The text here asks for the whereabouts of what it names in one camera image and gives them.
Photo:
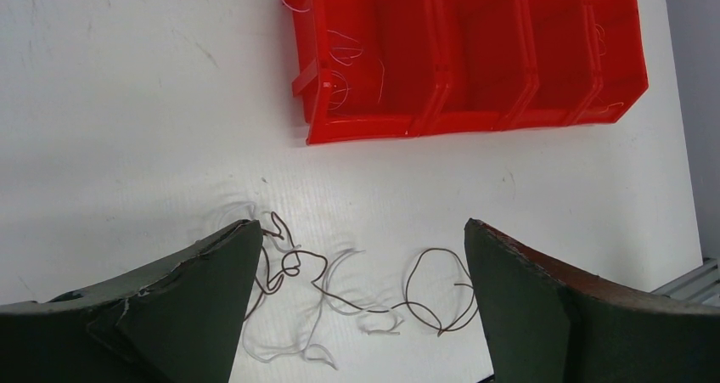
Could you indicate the red bin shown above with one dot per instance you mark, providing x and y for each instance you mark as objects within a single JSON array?
[
  {"x": 622, "y": 64},
  {"x": 567, "y": 64},
  {"x": 491, "y": 65},
  {"x": 368, "y": 69}
]

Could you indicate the red bin far right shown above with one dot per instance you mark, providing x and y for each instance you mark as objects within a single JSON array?
[{"x": 622, "y": 64}]

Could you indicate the red bin far left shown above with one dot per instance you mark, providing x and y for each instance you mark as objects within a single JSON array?
[{"x": 368, "y": 69}]

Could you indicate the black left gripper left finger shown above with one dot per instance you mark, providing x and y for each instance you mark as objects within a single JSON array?
[{"x": 177, "y": 319}]

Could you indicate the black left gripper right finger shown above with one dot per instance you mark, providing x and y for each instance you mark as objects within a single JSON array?
[{"x": 545, "y": 320}]

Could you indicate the aluminium frame rail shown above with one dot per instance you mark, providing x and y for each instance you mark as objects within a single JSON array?
[{"x": 701, "y": 285}]

